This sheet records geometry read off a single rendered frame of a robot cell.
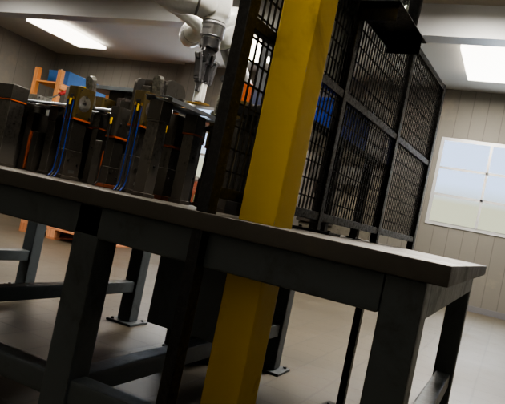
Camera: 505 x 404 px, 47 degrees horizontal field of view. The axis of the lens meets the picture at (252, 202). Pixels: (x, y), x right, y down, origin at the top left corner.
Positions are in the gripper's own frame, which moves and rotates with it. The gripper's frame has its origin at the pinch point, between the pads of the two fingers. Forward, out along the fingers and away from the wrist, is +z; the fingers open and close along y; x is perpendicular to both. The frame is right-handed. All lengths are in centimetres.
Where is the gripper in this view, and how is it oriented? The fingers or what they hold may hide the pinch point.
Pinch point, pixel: (199, 92)
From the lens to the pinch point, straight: 215.7
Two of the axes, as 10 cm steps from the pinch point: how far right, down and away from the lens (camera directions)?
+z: -2.0, 9.8, -0.1
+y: -4.8, -1.1, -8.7
